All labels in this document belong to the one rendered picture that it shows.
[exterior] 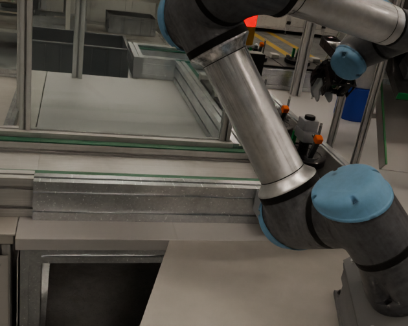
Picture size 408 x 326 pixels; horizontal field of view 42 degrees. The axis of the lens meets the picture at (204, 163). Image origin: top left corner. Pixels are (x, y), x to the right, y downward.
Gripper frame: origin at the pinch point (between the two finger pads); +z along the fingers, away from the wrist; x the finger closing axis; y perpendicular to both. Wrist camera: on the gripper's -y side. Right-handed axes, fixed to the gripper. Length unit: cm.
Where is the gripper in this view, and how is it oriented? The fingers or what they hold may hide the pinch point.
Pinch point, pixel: (315, 91)
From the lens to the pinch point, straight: 149.0
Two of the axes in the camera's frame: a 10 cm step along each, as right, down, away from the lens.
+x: 9.7, 0.3, 2.5
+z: -2.4, 4.3, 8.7
